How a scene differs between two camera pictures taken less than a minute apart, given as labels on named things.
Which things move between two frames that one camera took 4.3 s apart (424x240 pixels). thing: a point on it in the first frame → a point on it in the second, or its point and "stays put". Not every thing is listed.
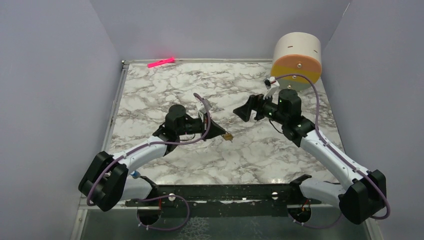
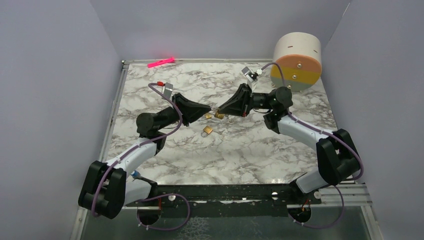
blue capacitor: [135, 174] stays put
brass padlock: [228, 137] → [219, 115]
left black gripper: [214, 130] → [190, 110]
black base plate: [225, 200] stays put
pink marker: [168, 60] stays put
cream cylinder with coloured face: [299, 54] stays put
